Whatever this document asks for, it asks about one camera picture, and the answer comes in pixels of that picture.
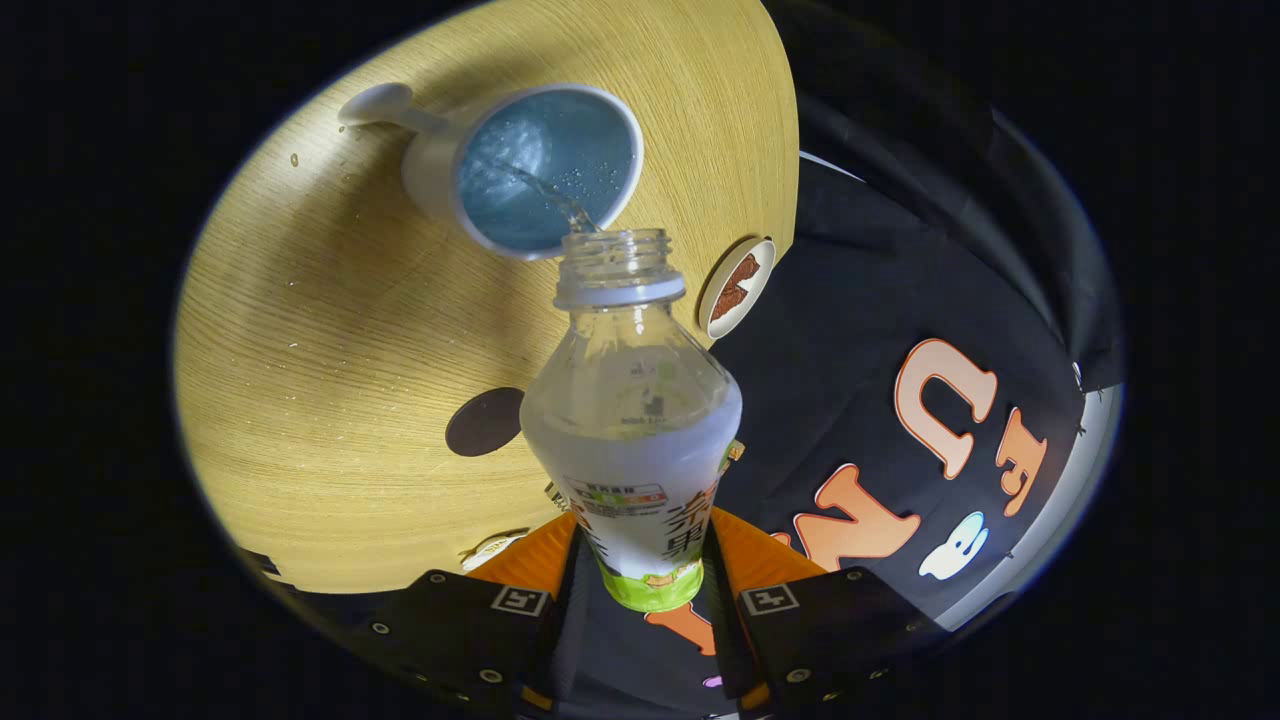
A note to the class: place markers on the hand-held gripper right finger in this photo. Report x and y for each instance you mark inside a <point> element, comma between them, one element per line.
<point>722,620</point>

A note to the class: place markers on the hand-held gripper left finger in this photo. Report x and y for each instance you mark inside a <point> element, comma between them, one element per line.
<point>565,620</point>

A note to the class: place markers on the clear juice bottle white label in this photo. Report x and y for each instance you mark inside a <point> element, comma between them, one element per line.
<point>630,470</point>

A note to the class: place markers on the dark round coaster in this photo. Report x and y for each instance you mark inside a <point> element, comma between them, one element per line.
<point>485,422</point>

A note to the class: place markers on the wooden table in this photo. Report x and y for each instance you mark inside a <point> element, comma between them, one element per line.
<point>330,350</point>

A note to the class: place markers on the white oval plate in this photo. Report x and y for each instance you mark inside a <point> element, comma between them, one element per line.
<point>765,262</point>

